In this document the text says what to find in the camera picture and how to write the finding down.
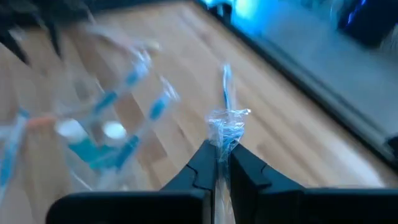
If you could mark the orange toothbrush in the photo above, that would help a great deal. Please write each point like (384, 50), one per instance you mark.
(40, 122)

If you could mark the black aluminium table frame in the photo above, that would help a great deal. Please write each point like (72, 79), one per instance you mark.
(326, 99)

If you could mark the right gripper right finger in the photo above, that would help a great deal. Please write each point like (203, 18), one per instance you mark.
(255, 186)

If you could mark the small teal mouthwash bottle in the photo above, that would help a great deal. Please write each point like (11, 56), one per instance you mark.
(114, 130)
(71, 130)

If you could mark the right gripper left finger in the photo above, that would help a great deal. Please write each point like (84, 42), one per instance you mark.
(192, 180)

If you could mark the clear acrylic organizer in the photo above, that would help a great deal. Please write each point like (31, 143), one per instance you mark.
(90, 183)

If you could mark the black frame clamp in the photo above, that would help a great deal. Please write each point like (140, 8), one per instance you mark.
(221, 12)

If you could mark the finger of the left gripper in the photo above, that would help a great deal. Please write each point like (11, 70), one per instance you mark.
(12, 45)
(55, 37)

